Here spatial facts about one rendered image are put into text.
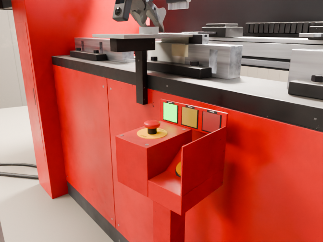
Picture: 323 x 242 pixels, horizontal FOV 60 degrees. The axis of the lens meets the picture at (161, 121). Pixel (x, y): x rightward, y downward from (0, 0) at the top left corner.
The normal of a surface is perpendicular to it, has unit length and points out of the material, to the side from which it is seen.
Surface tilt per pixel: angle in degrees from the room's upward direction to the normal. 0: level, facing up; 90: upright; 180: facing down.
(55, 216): 0
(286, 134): 90
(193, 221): 90
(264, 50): 90
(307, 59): 90
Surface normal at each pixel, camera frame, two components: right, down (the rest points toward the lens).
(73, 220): 0.00, -0.95
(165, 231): -0.67, 0.23
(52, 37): 0.65, 0.24
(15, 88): 0.46, 0.28
